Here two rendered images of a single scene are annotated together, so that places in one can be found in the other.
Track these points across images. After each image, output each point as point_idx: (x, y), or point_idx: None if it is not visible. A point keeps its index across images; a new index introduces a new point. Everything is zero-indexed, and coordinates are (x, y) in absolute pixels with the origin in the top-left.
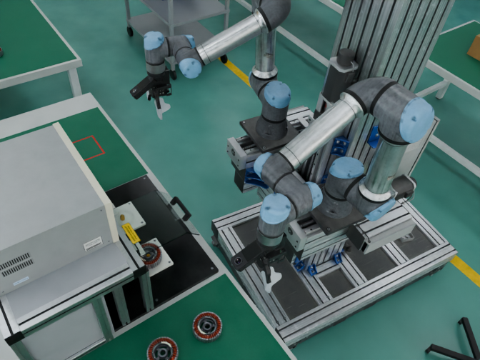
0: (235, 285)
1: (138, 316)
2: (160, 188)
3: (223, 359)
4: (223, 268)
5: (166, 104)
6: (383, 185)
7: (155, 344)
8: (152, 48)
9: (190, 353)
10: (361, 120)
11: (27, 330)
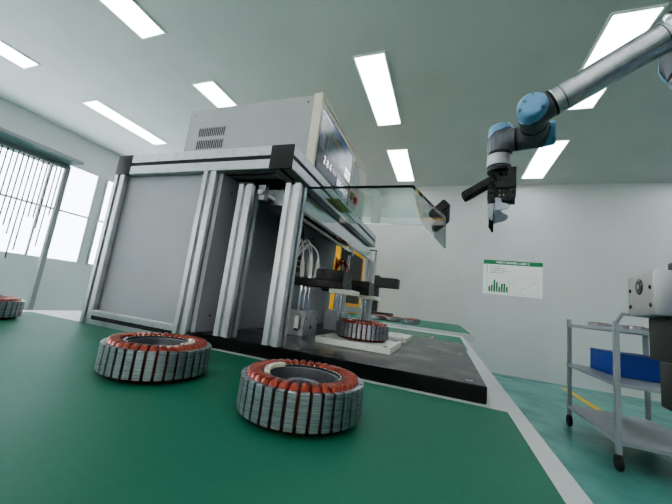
0: (525, 435)
1: (244, 341)
2: (471, 355)
3: (168, 477)
4: (510, 409)
5: (504, 203)
6: None
7: (180, 337)
8: (494, 131)
9: (173, 400)
10: None
11: (137, 159)
